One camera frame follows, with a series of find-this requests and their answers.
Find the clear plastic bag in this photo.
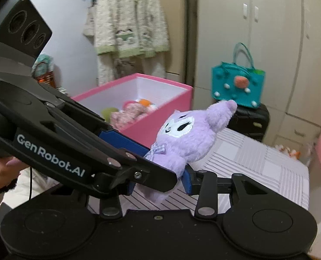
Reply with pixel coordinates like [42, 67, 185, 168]
[275, 142, 313, 166]

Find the pink cardboard box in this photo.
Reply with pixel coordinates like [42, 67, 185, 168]
[71, 73, 193, 152]

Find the beige canvas tote bag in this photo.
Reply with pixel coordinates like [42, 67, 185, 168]
[82, 3, 101, 37]

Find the person's left hand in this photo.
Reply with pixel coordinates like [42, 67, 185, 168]
[0, 138, 30, 190]

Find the black suitcase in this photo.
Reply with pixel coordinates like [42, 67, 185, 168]
[227, 103, 270, 143]

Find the striped tablecloth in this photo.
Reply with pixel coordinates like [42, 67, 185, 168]
[90, 127, 310, 212]

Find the teal felt handbag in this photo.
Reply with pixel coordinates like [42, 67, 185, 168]
[211, 42, 266, 108]

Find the cream fleece jacket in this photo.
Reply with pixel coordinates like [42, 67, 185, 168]
[93, 0, 170, 58]

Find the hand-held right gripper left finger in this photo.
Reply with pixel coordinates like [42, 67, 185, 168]
[99, 181, 136, 218]

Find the green plush toy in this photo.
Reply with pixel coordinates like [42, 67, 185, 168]
[101, 107, 119, 122]

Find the pink floral scrunchie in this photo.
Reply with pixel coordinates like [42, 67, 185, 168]
[110, 105, 147, 129]

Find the beige wardrobe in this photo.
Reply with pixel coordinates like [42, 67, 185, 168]
[197, 0, 321, 152]

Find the small brown basket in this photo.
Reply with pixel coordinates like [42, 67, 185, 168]
[32, 54, 57, 88]

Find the beige tall cabinet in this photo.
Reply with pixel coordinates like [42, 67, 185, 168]
[158, 0, 199, 87]

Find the purple plush toy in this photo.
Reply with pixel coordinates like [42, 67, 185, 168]
[144, 99, 238, 203]

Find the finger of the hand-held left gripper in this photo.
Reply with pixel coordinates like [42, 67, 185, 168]
[41, 83, 151, 158]
[49, 108, 178, 193]

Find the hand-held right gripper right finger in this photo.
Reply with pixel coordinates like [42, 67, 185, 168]
[183, 169, 283, 218]

